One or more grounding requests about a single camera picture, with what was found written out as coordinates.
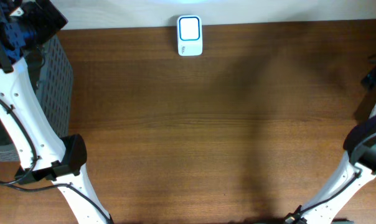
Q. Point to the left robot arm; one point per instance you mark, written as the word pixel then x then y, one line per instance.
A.
pixel 24 27

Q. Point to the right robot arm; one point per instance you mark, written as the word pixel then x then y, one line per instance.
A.
pixel 356 168

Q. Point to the white barcode scanner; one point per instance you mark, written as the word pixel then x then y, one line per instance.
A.
pixel 189 36

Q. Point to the grey plastic mesh basket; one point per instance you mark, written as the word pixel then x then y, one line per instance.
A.
pixel 51 77

